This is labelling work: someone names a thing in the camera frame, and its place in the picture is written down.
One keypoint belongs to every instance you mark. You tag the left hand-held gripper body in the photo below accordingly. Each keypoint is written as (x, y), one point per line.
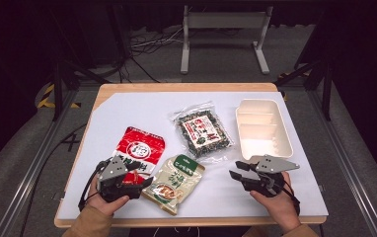
(112, 171)

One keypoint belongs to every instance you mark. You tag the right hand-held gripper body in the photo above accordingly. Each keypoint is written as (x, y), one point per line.
(268, 174)

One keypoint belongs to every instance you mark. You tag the red and white seasoning packet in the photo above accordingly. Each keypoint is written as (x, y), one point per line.
(140, 144)

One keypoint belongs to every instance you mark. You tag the green and beige food packet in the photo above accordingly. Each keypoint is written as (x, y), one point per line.
(176, 182)

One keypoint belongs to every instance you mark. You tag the white plastic container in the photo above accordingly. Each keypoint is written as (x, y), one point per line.
(262, 131)

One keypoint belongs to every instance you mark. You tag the person's right hand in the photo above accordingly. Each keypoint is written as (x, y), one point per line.
(280, 207)

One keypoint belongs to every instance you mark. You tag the person's left hand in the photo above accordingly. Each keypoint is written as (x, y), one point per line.
(106, 205)

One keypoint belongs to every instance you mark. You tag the clear packet of dark seaweed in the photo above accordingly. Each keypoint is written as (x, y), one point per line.
(201, 133)

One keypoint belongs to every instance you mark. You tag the white paper sheet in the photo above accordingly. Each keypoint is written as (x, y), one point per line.
(143, 112)

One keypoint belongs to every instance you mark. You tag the wooden table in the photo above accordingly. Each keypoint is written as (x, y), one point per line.
(176, 87)

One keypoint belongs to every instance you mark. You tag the black metal stand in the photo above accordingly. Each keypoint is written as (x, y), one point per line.
(326, 92)
(57, 89)

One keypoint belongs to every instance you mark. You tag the yellow and black floor tape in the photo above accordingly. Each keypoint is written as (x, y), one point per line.
(46, 94)

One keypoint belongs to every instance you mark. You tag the white metal stand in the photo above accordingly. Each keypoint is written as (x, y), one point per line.
(226, 20)

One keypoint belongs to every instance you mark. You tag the aluminium rail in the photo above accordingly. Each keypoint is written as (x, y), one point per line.
(28, 177)
(351, 177)

